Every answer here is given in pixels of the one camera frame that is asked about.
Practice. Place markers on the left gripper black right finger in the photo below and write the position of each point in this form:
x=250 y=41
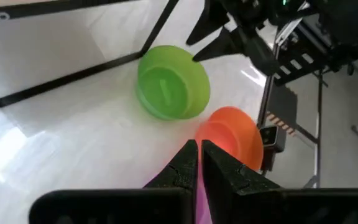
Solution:
x=225 y=180

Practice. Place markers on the black mat hazard striped edge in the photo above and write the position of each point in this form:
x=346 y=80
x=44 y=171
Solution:
x=281 y=102
x=294 y=70

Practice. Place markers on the small black camera box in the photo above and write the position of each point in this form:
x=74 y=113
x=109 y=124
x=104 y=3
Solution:
x=270 y=137

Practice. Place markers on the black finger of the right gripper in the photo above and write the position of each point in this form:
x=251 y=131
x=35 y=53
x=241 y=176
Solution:
x=208 y=21
x=225 y=46

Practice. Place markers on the black aluminium table frame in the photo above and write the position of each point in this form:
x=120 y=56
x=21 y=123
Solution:
x=264 y=99

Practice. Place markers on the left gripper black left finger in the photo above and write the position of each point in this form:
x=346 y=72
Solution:
x=182 y=171

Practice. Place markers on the wooden shelf black metal frame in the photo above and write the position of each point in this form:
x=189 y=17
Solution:
x=26 y=12

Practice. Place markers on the small green plastic bowl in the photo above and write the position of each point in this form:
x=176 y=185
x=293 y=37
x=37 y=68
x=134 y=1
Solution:
x=166 y=90

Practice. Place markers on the small purple plastic bowl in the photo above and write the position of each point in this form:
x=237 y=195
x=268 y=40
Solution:
x=202 y=205

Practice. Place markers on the small red plastic bowl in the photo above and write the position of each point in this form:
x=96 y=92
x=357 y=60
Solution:
x=232 y=133

